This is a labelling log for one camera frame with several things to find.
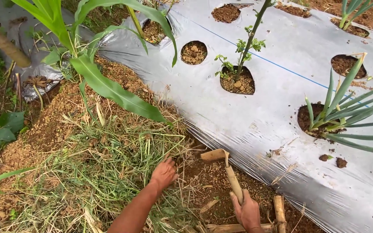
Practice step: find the dried brown plant stub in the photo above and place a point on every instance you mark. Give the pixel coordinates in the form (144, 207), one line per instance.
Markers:
(37, 81)

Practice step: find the dark soil clod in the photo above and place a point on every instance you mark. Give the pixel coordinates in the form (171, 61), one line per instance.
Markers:
(324, 157)
(341, 162)

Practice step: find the broad-leaf green weed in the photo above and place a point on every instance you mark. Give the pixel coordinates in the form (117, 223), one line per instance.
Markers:
(6, 127)

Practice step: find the split bamboo slat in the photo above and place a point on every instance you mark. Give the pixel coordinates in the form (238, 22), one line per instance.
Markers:
(238, 227)

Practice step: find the crumpled silver plastic sheet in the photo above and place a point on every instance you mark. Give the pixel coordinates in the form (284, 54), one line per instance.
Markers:
(37, 69)

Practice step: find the brown tree trunk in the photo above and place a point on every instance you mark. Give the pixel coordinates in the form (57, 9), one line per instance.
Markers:
(2, 42)

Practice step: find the person's right hand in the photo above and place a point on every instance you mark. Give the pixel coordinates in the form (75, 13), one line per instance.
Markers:
(248, 215)

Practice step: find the small green onion plant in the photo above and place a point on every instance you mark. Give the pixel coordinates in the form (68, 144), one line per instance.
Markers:
(345, 16)

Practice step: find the person's left hand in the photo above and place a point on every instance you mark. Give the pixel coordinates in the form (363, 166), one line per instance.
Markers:
(163, 174)

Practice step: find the pile of cut grass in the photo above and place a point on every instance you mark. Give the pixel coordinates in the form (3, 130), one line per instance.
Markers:
(102, 168)

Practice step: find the green corn plant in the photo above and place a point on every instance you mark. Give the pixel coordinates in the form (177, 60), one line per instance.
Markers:
(118, 93)

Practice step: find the yellowish plant stalk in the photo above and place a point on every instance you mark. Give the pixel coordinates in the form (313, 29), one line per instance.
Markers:
(135, 20)

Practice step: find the large green onion plant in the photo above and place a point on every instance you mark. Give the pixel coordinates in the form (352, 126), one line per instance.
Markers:
(342, 89)

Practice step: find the silver plastic mulch sheet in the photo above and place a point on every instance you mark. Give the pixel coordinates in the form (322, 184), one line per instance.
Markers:
(270, 106)

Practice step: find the short bamboo stake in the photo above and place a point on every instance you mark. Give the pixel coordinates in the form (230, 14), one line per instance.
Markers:
(279, 212)

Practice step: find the small chili plant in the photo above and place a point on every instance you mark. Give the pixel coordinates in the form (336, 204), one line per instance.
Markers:
(249, 38)

